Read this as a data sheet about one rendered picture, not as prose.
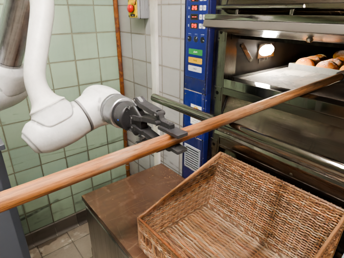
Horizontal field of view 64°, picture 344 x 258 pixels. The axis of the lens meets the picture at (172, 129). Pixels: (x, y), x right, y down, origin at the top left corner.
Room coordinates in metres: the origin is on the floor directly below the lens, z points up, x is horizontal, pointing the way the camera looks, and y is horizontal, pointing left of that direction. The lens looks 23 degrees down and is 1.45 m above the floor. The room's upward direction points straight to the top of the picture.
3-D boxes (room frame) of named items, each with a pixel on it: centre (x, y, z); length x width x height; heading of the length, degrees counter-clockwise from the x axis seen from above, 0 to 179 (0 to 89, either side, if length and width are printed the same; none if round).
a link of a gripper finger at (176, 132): (0.56, 0.00, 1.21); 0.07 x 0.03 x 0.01; 40
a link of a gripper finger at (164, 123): (0.58, 0.02, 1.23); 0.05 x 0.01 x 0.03; 40
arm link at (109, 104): (0.73, 0.15, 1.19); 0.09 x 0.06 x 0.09; 130
